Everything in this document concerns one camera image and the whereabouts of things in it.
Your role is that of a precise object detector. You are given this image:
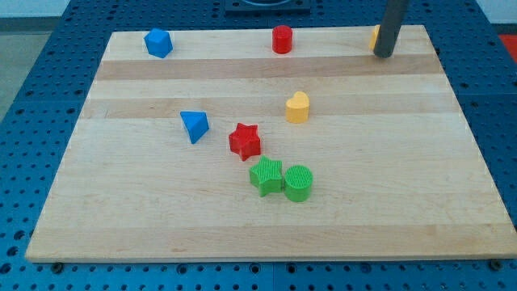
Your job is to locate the blue pentagon block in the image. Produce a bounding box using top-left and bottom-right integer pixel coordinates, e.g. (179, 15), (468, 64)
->
(144, 28), (173, 58)

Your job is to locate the yellow block behind rod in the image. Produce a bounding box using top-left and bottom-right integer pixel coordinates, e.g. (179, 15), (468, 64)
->
(368, 24), (380, 51)

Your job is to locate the blue triangle block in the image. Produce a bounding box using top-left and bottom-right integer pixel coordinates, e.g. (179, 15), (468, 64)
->
(180, 111), (209, 144)

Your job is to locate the wooden board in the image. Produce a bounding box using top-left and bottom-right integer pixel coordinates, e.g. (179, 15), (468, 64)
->
(25, 25), (516, 263)

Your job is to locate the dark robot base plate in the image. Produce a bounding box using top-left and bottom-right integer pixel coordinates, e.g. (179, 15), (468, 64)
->
(222, 0), (312, 15)

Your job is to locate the yellow heart block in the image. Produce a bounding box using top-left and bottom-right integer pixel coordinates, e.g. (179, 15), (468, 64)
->
(285, 91), (310, 124)

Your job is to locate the green star block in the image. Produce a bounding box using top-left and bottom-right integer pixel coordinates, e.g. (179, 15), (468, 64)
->
(249, 155), (284, 197)

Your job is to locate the green cylinder block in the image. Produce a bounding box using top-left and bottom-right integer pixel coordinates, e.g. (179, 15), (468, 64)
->
(284, 165), (313, 202)

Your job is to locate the red cylinder block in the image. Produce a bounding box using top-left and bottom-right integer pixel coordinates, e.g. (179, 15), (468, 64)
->
(271, 25), (293, 54)

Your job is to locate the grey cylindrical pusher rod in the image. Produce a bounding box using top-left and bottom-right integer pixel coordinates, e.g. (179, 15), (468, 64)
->
(373, 0), (410, 58)

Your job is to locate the red star block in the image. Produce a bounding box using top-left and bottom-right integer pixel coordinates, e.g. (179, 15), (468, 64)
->
(229, 123), (262, 161)

